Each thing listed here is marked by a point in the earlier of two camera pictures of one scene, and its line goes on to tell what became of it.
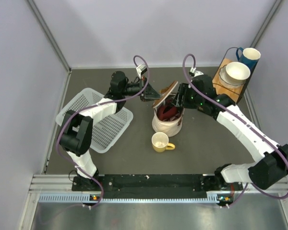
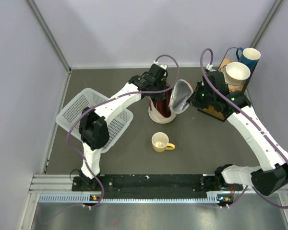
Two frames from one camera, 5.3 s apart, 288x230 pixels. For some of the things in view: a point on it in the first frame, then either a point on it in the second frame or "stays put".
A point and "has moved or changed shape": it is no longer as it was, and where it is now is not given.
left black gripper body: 131,89 -> 160,86
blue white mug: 249,56 stays put
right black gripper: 183,90 -> 199,86
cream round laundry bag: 167,118 has moved or changed shape
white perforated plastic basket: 104,133 stays put
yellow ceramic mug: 160,142 stays put
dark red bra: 165,111 -> 163,104
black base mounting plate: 152,184 stays put
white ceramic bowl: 237,72 stays put
